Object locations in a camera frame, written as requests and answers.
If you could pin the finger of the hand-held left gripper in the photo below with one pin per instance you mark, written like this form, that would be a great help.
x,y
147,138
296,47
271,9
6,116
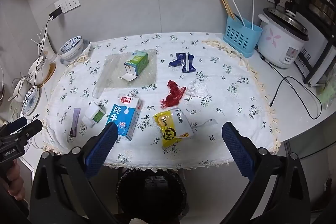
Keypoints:
x,y
16,123
30,129

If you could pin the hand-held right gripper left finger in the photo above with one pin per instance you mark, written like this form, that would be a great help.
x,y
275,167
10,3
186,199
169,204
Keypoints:
x,y
102,150

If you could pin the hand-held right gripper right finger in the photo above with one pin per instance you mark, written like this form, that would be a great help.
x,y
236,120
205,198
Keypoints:
x,y
236,150

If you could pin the purple wrapper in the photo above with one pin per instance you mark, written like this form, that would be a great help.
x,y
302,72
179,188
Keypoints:
x,y
74,121

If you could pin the blue and white milk carton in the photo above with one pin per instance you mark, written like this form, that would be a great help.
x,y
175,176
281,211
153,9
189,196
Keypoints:
x,y
126,113

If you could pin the black trash bin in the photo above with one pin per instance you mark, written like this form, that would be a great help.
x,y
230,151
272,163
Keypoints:
x,y
151,195

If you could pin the yellow snack packet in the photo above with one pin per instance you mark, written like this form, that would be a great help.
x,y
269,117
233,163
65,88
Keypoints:
x,y
170,132

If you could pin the white plastic wrap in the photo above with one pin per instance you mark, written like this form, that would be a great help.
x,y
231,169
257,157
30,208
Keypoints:
x,y
199,88

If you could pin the red mesh scrap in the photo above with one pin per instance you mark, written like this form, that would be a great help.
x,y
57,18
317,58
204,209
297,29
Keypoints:
x,y
174,96

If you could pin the clear bubble wrap sheet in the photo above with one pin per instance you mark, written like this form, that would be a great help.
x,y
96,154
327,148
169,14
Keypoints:
x,y
115,69

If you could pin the green and white carton box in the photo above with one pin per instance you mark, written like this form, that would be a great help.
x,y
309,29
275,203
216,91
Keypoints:
x,y
139,61

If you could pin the dark blue snack wrapper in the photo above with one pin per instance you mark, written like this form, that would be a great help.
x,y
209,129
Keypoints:
x,y
187,64

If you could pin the person's left hand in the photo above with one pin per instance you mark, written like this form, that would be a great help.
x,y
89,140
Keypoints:
x,y
15,179

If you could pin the white cup with spoon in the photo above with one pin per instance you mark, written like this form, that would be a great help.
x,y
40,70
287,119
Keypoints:
x,y
19,88

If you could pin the white floral fringed tablecloth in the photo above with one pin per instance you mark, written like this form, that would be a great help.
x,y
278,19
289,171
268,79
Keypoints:
x,y
223,98

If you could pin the wooden tray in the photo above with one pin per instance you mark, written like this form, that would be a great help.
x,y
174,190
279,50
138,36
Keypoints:
x,y
51,73

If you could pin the blue patterned porcelain bowl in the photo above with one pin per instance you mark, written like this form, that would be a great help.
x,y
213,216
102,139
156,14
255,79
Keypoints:
x,y
71,47
69,59

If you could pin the white ceramic jug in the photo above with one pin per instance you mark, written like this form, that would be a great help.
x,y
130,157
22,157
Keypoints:
x,y
48,47

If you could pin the green plastic bag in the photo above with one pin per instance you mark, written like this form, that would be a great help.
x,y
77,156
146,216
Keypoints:
x,y
328,92

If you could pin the blue plastic utensil basket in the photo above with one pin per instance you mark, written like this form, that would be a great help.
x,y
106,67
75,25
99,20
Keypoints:
x,y
239,35

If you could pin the black charger plug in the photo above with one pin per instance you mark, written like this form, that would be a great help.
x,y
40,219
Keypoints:
x,y
55,14

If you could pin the white flowered rice cooker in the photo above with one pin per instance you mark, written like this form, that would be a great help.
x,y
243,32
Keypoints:
x,y
278,40

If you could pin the white countertop oven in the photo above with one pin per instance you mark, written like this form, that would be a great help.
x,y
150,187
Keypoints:
x,y
309,56

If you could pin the black metal rack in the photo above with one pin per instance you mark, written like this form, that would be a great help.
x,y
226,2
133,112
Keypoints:
x,y
324,53

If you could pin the white plastic straw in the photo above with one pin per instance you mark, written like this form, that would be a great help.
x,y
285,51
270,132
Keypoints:
x,y
252,14
237,11

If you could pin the wooden chopstick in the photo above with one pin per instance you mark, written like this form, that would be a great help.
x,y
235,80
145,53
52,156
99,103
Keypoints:
x,y
225,5

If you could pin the steel steamer pot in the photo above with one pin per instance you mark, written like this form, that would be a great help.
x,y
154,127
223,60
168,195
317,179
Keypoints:
x,y
320,6

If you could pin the white double wall socket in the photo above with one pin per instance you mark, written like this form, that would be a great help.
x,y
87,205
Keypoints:
x,y
71,1

